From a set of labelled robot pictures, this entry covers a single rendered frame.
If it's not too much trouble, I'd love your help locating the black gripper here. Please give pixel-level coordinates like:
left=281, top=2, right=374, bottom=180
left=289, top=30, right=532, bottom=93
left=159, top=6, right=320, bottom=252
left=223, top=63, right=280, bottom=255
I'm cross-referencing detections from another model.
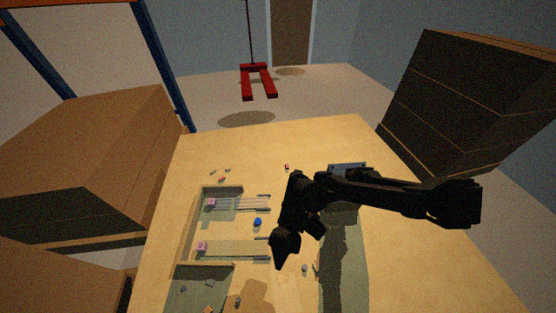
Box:
left=268, top=197, right=306, bottom=271

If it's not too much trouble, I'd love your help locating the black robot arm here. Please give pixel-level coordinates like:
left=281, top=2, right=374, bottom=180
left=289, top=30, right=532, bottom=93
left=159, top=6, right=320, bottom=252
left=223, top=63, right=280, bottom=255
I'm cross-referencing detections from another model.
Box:
left=285, top=167, right=483, bottom=241

